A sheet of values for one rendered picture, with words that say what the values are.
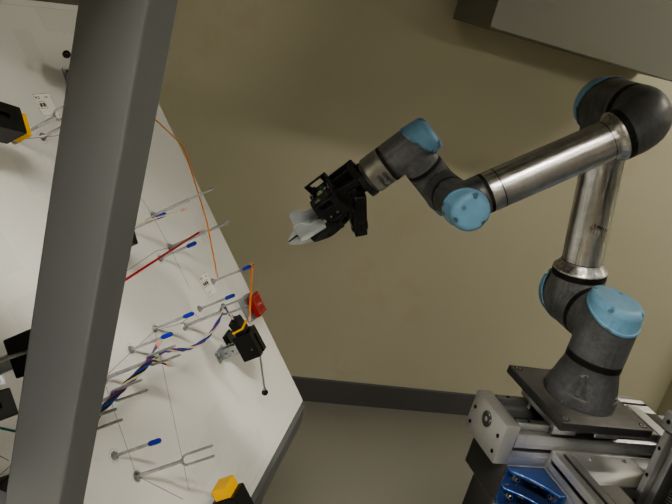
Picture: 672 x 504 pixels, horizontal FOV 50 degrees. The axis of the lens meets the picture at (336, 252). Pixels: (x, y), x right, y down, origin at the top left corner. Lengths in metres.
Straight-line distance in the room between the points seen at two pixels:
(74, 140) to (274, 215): 2.79
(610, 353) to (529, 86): 2.04
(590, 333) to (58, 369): 1.25
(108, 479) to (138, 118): 0.84
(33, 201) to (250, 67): 1.87
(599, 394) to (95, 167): 1.32
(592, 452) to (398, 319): 2.01
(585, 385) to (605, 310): 0.16
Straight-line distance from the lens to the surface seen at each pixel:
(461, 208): 1.29
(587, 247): 1.61
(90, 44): 0.38
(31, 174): 1.27
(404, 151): 1.39
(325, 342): 3.48
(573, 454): 1.62
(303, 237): 1.46
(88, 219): 0.39
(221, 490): 1.25
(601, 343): 1.55
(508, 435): 1.52
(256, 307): 1.69
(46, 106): 1.39
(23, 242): 1.18
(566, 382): 1.58
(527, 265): 3.71
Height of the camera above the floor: 1.78
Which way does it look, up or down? 18 degrees down
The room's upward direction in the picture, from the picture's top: 16 degrees clockwise
